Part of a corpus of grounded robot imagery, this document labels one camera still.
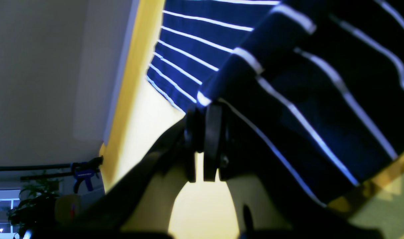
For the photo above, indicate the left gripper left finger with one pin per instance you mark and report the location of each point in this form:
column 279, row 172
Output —
column 140, row 204

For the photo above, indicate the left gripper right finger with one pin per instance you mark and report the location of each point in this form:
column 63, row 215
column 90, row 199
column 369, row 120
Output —
column 269, row 197

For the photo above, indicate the navy white striped T-shirt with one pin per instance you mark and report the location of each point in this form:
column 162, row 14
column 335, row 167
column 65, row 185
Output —
column 320, row 82

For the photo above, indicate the yellow table cloth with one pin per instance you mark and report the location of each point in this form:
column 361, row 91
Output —
column 207, row 206

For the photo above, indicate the blue black bar clamp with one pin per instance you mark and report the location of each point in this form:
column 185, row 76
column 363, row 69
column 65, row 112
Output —
column 80, row 171

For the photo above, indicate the green potted plant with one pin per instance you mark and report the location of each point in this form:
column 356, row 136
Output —
column 36, row 209

